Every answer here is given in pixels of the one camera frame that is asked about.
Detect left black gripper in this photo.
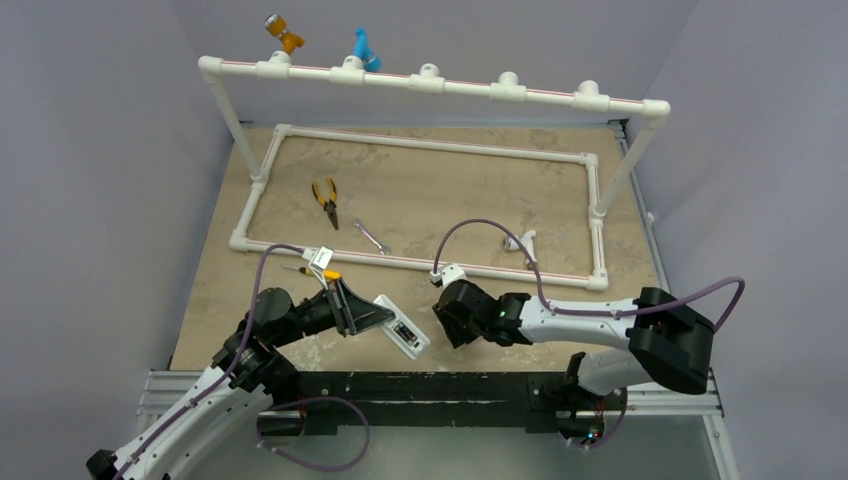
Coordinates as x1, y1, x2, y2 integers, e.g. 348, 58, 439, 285
271, 276, 394, 347

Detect white remote control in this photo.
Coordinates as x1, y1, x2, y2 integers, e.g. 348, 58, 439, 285
374, 295, 431, 361

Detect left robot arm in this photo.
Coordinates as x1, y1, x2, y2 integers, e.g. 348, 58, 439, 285
86, 279, 400, 479

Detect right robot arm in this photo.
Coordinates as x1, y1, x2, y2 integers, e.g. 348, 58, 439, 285
433, 279, 716, 407

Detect silver open-end wrench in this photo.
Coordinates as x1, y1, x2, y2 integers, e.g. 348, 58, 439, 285
352, 218, 392, 256

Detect white PVC tap fitting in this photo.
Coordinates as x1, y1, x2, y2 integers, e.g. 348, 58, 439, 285
502, 229, 537, 269

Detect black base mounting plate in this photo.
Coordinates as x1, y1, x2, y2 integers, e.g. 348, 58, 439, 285
255, 371, 626, 443

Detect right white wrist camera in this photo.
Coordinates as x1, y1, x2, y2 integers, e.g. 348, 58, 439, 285
430, 263, 467, 288

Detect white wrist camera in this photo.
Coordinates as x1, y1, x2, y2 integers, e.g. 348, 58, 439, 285
430, 263, 467, 288
301, 246, 334, 286

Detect yellow handled screwdriver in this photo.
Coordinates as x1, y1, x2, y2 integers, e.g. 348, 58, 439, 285
284, 265, 342, 281

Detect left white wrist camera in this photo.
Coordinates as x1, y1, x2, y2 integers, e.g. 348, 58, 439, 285
301, 246, 334, 286

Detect yellow handled pliers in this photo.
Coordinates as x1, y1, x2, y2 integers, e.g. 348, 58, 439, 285
311, 177, 339, 231

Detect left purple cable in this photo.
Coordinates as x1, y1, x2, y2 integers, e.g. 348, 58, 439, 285
109, 243, 371, 480

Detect aluminium extrusion rail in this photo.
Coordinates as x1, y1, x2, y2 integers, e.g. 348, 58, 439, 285
135, 369, 725, 419

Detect white PVC pipe frame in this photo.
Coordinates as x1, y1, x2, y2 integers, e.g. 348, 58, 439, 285
198, 51, 671, 291

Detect blue hose nozzle fitting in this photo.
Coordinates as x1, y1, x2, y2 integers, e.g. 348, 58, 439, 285
352, 27, 383, 73

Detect orange hose nozzle fitting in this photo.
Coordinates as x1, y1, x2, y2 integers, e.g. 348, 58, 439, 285
264, 14, 305, 55

